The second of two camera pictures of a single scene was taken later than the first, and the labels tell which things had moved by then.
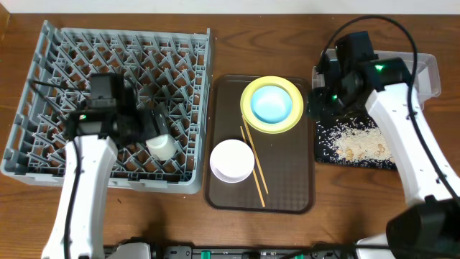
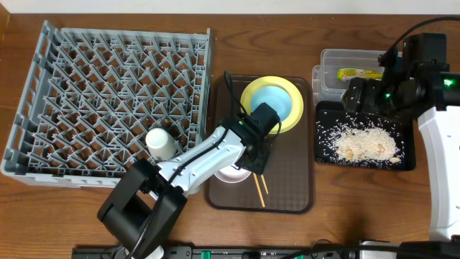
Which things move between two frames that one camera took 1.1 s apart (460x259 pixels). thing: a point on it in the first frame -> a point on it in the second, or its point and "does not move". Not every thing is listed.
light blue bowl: (271, 104) does not move
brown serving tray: (284, 175) does not move
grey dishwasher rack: (172, 70) does not move
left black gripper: (152, 123) -> (259, 158)
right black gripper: (317, 103) -> (370, 88)
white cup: (162, 147) does not move
